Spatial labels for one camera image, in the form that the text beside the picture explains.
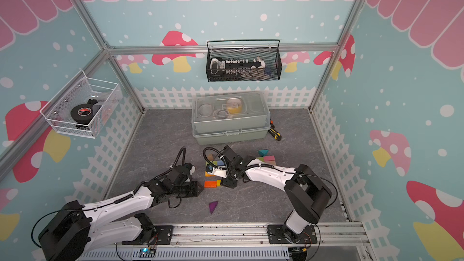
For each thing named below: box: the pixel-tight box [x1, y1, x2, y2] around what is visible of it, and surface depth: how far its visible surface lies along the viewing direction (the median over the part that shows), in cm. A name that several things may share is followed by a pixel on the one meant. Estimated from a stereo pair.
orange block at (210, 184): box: [204, 180, 217, 188], surface depth 89 cm
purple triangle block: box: [209, 201, 219, 215], surface depth 82 cm
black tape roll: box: [70, 103, 94, 126], surface depth 71 cm
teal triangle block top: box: [257, 149, 269, 157], surface depth 99 cm
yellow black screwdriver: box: [267, 128, 283, 141], surface depth 108 cm
